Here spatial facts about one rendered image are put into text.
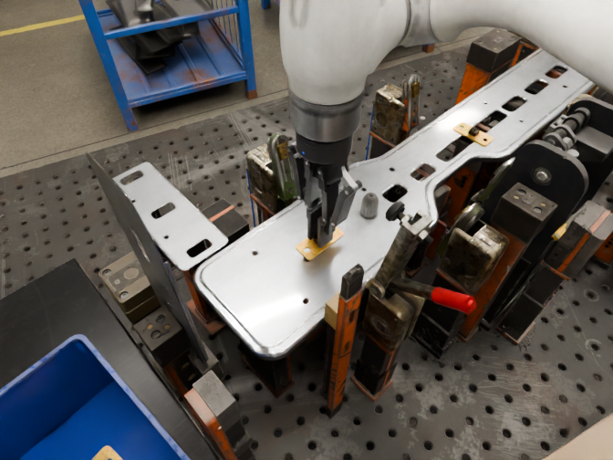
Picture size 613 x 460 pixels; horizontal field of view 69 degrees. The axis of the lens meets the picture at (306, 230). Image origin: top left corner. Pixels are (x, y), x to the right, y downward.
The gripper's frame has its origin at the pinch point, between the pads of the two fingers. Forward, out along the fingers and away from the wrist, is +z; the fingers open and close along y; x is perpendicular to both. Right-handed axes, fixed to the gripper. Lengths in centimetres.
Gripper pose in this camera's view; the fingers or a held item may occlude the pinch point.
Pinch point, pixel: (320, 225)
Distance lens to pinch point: 72.6
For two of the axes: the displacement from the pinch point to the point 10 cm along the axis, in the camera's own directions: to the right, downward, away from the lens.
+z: 0.0, 6.4, 7.7
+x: -7.3, 5.2, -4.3
